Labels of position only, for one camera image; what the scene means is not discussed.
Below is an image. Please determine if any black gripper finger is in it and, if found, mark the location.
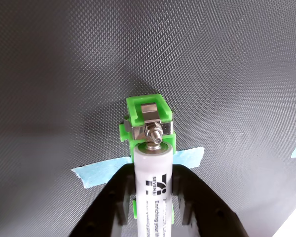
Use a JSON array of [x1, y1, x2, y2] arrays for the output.
[[172, 164, 249, 237], [69, 163, 137, 237]]

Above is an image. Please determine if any white AA battery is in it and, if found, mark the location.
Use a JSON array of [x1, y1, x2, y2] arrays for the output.
[[134, 141, 173, 237]]

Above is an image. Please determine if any green battery holder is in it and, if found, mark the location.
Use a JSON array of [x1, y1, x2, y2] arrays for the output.
[[118, 93, 176, 226]]

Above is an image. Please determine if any blue masking tape strip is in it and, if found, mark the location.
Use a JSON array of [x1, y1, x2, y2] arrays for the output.
[[71, 146, 205, 190]]

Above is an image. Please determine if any dark grey textured mat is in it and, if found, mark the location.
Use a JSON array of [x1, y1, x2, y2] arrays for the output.
[[0, 0, 296, 237]]

